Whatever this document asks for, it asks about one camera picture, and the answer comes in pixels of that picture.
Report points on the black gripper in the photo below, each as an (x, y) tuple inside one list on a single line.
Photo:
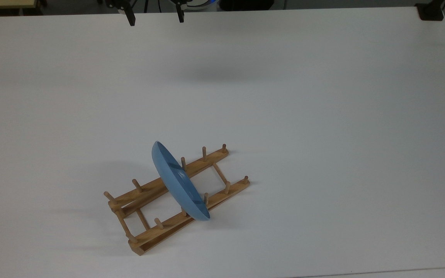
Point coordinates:
[(115, 2)]

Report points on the yellow wooden table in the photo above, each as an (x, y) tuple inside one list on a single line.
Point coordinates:
[(2, 4)]

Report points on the blue plate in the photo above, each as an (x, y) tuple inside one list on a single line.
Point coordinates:
[(179, 181)]

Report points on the wooden plate rack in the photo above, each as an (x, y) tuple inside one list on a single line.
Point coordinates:
[(151, 195)]

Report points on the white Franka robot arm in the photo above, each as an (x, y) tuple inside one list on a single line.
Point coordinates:
[(204, 2)]

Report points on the black bulky object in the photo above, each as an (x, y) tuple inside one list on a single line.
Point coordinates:
[(247, 4)]

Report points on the black camera pole with base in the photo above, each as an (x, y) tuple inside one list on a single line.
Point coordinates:
[(431, 11)]

